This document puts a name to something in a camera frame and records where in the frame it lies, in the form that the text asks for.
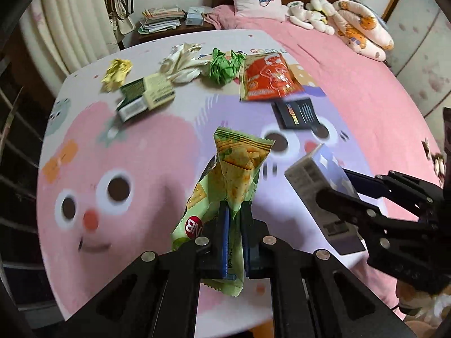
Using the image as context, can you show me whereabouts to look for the dark wooden nightstand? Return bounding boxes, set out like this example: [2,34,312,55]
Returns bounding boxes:
[118,21,217,50]

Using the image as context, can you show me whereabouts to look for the metal window grille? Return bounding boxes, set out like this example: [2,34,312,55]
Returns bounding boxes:
[0,53,46,310]

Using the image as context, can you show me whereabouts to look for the green paper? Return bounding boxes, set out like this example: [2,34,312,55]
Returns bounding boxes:
[209,48,247,85]

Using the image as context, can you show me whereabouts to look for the white floral wardrobe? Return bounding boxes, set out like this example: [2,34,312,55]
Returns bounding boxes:
[384,0,451,141]

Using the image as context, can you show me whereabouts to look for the small light blue box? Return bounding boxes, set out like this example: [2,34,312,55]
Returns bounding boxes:
[185,6,205,26]

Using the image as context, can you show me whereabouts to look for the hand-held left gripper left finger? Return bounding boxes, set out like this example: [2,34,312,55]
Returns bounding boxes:
[65,200,233,338]

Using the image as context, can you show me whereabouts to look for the cream curtain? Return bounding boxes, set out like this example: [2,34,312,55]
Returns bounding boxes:
[19,0,122,74]

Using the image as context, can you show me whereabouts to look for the hanging bags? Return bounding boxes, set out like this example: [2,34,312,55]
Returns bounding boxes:
[100,0,136,36]

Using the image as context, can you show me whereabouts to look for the white paper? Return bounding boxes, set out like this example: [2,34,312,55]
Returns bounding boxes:
[159,42,212,84]

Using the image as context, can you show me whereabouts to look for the folded bear print quilt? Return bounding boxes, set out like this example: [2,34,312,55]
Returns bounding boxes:
[331,0,395,63]

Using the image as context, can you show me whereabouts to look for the pink bed blanket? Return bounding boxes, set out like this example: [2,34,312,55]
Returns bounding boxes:
[204,4,451,321]

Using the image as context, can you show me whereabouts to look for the black box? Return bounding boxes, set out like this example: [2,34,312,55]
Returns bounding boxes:
[271,97,326,131]

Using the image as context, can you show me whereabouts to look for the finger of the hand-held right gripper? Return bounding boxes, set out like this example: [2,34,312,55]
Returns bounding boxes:
[315,186,423,250]
[343,168,445,208]

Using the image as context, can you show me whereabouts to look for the dark green cream box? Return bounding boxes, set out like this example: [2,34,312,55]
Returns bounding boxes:
[116,73,176,123]

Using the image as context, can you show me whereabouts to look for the yellow wrapper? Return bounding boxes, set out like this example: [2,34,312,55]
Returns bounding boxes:
[101,59,133,93]

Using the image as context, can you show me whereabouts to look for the purple white carton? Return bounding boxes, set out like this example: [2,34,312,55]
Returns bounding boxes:
[285,143,367,256]

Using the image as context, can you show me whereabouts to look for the cartoon printed tablecloth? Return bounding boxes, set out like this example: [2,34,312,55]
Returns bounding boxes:
[37,30,406,324]

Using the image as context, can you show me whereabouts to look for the green cracker packet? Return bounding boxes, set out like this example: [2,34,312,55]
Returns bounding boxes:
[171,127,275,297]

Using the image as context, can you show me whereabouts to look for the small brown toy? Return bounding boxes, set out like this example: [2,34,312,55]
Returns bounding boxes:
[422,137,445,180]

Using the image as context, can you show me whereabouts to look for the red snack bag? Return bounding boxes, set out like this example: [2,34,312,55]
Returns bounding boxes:
[239,52,305,102]

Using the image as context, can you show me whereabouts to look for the stack of books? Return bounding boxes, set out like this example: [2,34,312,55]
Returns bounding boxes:
[137,6,185,36]

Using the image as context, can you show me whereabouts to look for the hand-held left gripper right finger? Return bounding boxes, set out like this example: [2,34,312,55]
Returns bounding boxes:
[240,201,416,338]

